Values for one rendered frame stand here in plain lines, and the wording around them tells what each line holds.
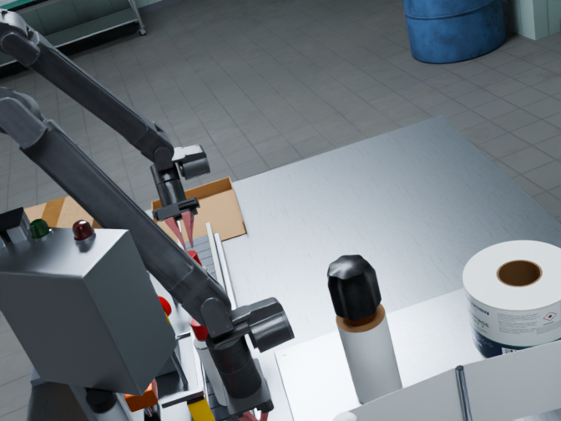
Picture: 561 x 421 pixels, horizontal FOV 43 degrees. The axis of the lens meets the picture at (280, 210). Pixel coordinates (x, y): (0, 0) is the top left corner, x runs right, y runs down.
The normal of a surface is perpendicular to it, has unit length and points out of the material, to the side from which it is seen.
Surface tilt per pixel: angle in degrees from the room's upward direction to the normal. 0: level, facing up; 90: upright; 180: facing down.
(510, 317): 90
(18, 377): 0
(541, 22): 90
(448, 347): 0
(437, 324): 0
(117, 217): 71
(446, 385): 90
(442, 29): 90
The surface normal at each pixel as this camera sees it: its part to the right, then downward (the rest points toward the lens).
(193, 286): 0.23, 0.08
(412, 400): 0.26, 0.44
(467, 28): 0.05, 0.51
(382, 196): -0.25, -0.83
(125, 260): 0.89, 0.01
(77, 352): -0.39, 0.56
